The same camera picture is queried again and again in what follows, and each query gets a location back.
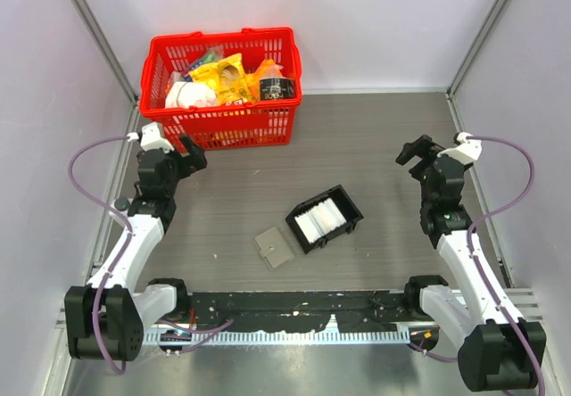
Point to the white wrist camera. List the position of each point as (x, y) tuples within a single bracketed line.
[(467, 149), (151, 137)]

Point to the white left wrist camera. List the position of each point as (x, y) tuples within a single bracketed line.
[(151, 137)]

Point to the white slotted cable duct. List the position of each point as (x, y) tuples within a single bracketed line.
[(329, 336)]

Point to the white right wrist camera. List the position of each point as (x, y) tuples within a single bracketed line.
[(467, 149)]

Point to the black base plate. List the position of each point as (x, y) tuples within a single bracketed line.
[(300, 312)]

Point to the green blue snack packet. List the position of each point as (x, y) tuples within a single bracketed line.
[(213, 54)]

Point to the yellow snack bag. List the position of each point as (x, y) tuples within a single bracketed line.
[(226, 78)]

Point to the orange snack packet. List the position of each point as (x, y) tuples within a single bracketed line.
[(267, 69)]

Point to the grey leather card holder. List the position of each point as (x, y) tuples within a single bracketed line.
[(273, 248)]

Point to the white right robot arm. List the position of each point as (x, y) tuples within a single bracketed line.
[(498, 349)]

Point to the black card box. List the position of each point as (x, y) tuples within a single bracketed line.
[(345, 204)]

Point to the black labelled bottle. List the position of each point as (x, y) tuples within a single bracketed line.
[(277, 88)]

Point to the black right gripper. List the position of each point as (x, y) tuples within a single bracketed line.
[(421, 148)]

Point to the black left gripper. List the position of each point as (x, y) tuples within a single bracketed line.
[(191, 162)]

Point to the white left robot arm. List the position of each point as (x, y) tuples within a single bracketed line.
[(105, 319)]

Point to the white crumpled plastic bag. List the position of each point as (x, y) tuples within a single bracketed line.
[(191, 94)]

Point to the stack of white cards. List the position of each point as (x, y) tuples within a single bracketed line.
[(320, 220)]

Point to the white device with grey button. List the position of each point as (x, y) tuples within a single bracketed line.
[(120, 207)]

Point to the red plastic shopping basket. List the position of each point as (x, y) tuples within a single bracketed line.
[(228, 126)]

